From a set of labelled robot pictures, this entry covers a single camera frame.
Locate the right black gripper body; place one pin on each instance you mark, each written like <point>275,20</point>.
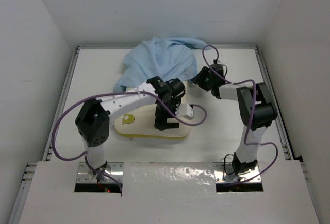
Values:
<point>204,79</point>

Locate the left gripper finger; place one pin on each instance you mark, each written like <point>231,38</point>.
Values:
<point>160,122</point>
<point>172,125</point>

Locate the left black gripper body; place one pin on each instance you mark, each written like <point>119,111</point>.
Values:
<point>162,110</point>

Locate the cream memory foam pillow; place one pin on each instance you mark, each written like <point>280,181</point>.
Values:
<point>140,123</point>

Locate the light blue pillowcase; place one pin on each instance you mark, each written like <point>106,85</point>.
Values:
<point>167,58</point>

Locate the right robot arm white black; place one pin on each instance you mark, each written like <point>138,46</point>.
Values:
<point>257,111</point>

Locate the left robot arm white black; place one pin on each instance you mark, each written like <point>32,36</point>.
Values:
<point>97,114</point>

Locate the white front cover board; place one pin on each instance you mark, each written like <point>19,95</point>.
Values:
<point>168,193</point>

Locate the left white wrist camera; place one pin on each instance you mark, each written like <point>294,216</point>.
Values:
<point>186,111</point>

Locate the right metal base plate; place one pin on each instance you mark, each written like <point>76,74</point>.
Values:
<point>224,174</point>

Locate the metal base plate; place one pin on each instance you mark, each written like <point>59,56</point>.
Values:
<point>86,176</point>
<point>224,174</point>

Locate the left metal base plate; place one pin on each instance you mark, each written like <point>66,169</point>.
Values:
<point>86,176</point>

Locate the aluminium table frame rail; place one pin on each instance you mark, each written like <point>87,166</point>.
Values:
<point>95,70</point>

